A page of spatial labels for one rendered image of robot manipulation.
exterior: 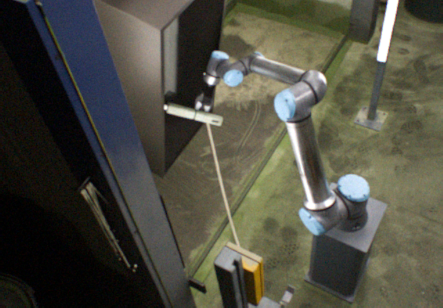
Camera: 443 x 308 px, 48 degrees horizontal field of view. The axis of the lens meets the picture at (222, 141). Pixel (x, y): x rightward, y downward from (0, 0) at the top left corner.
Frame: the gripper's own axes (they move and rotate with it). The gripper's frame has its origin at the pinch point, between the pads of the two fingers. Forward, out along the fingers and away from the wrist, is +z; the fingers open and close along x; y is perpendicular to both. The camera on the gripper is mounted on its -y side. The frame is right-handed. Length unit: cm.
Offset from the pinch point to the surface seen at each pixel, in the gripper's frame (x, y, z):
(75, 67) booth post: 55, -121, -69
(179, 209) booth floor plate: -12, 19, 84
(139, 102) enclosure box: 33.9, -15.5, -6.6
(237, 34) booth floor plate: -40, 189, 13
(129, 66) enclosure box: 43, -23, -28
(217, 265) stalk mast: 7, -144, -35
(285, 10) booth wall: -76, 199, -18
